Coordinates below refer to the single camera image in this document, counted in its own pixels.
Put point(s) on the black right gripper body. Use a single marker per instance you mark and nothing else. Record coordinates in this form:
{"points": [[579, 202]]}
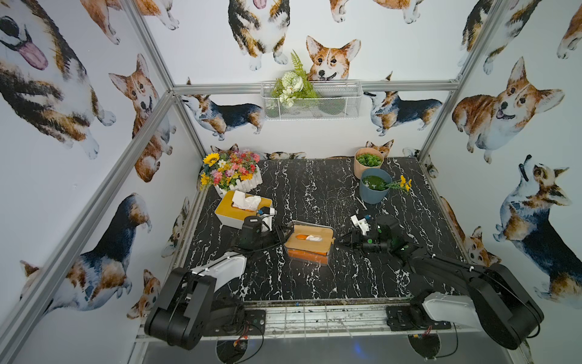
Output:
{"points": [[358, 240]]}

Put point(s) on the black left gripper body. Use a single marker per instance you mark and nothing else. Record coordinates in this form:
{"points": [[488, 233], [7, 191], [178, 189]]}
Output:
{"points": [[276, 233]]}

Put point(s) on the yellow bamboo box lid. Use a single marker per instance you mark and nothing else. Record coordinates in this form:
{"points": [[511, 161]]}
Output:
{"points": [[227, 200]]}

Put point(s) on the clear plastic box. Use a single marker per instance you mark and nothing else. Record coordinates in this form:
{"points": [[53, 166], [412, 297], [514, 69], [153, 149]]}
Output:
{"points": [[310, 242]]}

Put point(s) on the light wooden lid board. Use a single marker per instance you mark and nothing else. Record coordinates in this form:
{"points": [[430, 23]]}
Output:
{"points": [[312, 229]]}

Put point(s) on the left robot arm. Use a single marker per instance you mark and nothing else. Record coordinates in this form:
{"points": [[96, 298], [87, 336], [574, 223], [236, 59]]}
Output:
{"points": [[186, 309]]}

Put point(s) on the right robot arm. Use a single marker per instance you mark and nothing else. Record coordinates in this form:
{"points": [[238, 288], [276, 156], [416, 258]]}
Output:
{"points": [[487, 298]]}

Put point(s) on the blue-grey flower pot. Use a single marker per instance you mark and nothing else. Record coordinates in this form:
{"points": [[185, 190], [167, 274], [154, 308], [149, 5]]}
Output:
{"points": [[373, 186]]}

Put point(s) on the yellow artificial flower sprig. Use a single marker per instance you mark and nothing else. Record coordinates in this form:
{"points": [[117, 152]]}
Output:
{"points": [[403, 185]]}

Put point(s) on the colourful flowers white fence planter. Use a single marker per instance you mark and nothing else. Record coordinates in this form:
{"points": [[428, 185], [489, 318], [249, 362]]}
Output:
{"points": [[230, 171]]}

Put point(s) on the peach succulent pot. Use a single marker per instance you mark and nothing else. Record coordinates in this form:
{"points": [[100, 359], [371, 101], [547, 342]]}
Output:
{"points": [[366, 158]]}

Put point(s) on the white green artificial bouquet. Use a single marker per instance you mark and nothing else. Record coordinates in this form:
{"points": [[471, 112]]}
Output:
{"points": [[294, 87]]}

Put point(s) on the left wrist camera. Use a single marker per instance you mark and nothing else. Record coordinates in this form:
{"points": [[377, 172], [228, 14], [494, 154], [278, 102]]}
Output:
{"points": [[266, 214]]}

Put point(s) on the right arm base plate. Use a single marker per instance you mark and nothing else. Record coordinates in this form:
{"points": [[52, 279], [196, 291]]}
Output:
{"points": [[409, 318]]}

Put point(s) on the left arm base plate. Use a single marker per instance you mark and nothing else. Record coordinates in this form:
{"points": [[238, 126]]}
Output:
{"points": [[234, 321]]}

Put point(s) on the white wire wall basket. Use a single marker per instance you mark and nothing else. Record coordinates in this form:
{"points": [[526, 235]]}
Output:
{"points": [[336, 100]]}

